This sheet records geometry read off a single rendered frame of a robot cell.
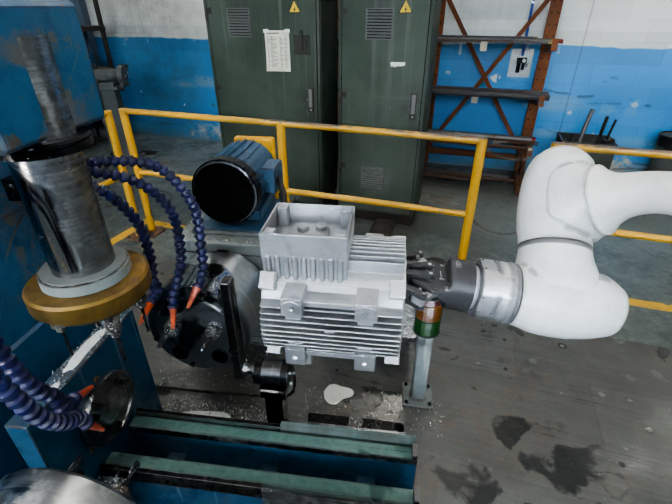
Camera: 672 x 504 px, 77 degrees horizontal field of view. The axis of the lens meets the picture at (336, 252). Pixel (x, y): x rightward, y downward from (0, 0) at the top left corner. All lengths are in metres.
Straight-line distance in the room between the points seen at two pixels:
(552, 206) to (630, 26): 4.84
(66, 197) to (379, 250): 0.43
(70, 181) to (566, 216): 0.68
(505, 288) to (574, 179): 0.18
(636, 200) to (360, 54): 3.04
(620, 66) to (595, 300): 4.91
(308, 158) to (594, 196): 3.34
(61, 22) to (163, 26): 6.06
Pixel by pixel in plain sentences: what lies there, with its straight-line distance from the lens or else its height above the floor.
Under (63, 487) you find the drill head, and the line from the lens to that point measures 0.72.
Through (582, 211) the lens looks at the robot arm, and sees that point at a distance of 0.67.
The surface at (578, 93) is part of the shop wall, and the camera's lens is 5.47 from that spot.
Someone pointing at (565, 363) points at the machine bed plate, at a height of 0.80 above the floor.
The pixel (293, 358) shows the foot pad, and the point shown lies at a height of 1.26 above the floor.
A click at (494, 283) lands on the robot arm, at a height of 1.38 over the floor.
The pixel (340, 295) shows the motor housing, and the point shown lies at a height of 1.36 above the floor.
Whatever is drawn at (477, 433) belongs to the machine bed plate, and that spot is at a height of 0.80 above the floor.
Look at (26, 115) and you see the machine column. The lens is 0.64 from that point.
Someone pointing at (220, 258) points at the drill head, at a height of 1.16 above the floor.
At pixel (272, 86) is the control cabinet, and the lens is 3.85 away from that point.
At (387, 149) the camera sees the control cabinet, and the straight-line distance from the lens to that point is 3.63.
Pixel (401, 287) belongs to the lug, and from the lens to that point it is 0.56.
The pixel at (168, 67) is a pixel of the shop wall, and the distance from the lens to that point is 6.82.
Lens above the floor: 1.70
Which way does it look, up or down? 30 degrees down
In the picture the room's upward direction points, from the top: straight up
